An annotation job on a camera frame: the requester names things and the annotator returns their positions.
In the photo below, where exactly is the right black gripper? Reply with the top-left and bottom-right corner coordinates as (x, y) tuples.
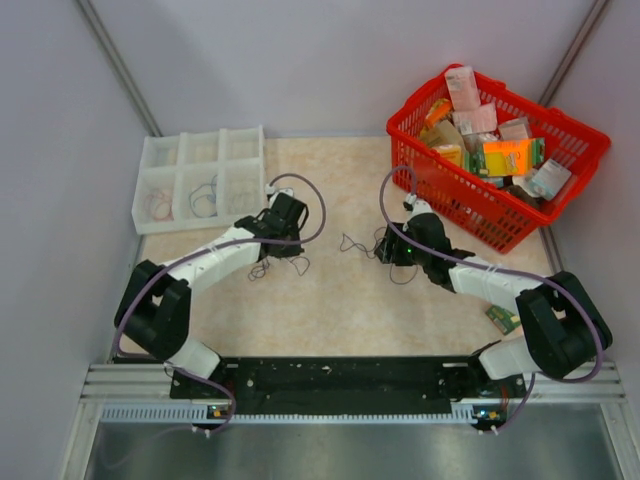
(374, 222), (430, 267)

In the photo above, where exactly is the blue wire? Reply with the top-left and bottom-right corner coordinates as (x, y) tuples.
(187, 173), (220, 219)

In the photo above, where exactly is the pink wire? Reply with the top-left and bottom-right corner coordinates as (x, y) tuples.
(144, 187), (175, 222)

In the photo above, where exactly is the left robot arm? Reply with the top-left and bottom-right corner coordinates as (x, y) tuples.
(114, 189), (309, 397)

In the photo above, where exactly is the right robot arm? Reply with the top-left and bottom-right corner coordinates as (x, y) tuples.
(387, 210), (612, 396)

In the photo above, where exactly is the white compartment tray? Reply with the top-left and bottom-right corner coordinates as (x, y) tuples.
(131, 126), (266, 235)

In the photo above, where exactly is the red plastic basket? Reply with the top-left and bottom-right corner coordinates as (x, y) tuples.
(386, 73), (611, 254)

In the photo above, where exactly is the tan cardboard box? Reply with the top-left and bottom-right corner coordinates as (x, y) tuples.
(419, 120), (466, 166)

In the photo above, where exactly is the orange yellow box in basket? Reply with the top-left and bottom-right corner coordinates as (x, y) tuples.
(472, 138), (546, 177)

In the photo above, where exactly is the pink box flat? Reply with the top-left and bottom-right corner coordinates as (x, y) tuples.
(451, 103), (498, 136)

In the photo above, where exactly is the orange green box on table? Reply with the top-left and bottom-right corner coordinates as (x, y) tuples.
(485, 305), (520, 336)

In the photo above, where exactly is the pale blue box in basket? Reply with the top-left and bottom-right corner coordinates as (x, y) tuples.
(528, 159), (572, 201)

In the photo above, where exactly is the pink box upright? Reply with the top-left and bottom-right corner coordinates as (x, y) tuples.
(444, 66), (481, 111)

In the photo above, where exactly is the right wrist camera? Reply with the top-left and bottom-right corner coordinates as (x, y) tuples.
(403, 193), (433, 218)

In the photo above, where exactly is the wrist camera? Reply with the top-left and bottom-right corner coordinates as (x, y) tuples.
(264, 184), (295, 203)
(403, 193), (433, 218)

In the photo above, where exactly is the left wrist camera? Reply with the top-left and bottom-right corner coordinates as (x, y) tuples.
(264, 184), (295, 203)

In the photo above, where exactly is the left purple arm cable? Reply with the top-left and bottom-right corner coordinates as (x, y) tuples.
(113, 173), (329, 436)

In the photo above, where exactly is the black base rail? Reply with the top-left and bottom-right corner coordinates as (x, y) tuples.
(170, 356), (525, 415)

